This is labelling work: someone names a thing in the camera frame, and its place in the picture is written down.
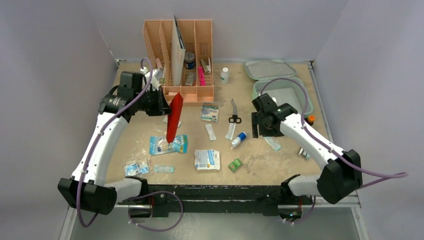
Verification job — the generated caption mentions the small green medicine box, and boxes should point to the small green medicine box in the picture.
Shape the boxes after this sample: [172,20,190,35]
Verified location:
[228,158,243,173]

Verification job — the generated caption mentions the white gauze dressing packet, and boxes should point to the white gauze dressing packet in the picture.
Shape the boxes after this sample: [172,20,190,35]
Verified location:
[194,149,221,171]

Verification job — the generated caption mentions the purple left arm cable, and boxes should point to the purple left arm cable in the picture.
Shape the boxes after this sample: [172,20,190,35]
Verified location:
[75,58,155,229]

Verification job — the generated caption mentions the peach desk organizer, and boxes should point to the peach desk organizer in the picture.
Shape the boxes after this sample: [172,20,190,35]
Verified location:
[142,18,215,107]

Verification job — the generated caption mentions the blue cotton swab bag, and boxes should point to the blue cotton swab bag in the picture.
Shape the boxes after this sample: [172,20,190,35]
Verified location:
[149,134,188,156]

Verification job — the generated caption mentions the mint green case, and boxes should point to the mint green case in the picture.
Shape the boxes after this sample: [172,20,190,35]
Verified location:
[243,59,314,117]

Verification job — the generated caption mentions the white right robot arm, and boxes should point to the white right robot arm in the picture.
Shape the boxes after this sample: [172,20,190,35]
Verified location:
[251,93,363,204]

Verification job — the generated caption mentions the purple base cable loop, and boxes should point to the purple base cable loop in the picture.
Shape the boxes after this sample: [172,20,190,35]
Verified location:
[127,190,184,233]

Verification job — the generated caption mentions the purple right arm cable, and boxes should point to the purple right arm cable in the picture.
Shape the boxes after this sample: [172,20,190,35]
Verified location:
[259,78,409,190]

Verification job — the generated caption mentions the red zipper pouch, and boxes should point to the red zipper pouch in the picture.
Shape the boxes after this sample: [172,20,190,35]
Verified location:
[166,93,184,143]

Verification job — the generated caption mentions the dark round jar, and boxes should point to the dark round jar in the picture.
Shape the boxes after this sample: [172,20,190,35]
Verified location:
[184,51,196,70]

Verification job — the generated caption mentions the small white bottle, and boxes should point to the small white bottle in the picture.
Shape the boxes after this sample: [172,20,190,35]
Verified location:
[220,67,230,85]

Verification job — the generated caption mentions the clear bag blue packets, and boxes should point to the clear bag blue packets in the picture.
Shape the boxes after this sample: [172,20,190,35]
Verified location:
[124,158,150,177]

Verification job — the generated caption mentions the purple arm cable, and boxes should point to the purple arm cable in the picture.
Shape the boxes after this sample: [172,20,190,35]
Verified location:
[259,78,409,190]
[75,58,155,229]

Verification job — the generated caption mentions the small grey box organizer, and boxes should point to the small grey box organizer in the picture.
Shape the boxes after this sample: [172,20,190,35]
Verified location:
[185,72,195,86]

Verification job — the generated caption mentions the white board in organizer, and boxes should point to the white board in organizer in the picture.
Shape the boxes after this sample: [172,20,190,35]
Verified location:
[171,16,186,87]

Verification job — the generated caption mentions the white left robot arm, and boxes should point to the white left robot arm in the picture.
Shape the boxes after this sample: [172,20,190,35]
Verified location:
[57,67,171,215]

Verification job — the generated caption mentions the black handled scissors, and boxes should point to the black handled scissors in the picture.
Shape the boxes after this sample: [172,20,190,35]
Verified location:
[228,98,242,124]

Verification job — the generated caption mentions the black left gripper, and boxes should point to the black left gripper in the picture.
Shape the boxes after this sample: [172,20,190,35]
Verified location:
[134,86,173,117]

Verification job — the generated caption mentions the pink tube in organizer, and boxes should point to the pink tube in organizer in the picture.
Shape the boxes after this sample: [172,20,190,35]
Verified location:
[155,58,163,70]

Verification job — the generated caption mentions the pink item in organizer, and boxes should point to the pink item in organizer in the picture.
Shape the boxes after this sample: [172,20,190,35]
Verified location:
[197,65,206,86]

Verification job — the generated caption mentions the grey stapler in organizer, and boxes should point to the grey stapler in organizer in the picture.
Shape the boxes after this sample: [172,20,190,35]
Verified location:
[200,57,212,75]

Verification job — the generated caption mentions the brown bottle orange cap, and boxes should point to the brown bottle orange cap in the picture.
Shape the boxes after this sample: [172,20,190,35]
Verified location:
[304,115,316,126]

